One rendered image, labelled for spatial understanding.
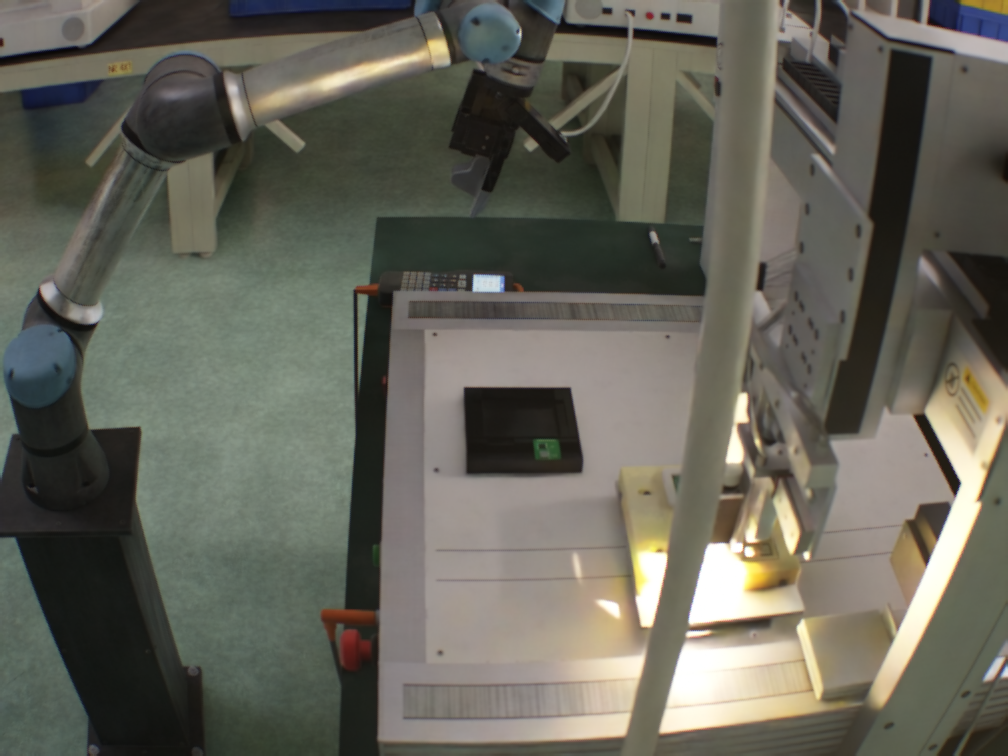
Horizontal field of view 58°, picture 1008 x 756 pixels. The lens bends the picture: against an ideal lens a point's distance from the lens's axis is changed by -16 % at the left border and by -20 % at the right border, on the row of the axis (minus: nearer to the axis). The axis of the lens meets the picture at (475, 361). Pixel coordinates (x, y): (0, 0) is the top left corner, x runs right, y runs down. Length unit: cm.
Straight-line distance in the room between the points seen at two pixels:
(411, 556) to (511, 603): 11
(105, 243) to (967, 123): 112
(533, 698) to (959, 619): 37
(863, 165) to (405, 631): 55
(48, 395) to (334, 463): 121
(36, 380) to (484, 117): 71
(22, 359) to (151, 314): 173
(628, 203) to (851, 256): 261
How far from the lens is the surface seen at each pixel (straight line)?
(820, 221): 76
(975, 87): 70
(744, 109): 46
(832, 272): 73
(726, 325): 50
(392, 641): 92
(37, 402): 141
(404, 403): 118
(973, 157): 72
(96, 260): 146
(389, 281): 157
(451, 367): 124
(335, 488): 240
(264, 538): 229
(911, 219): 72
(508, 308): 136
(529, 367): 125
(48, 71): 329
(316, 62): 123
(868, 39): 69
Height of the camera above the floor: 154
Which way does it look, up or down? 33 degrees down
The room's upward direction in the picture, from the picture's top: 2 degrees clockwise
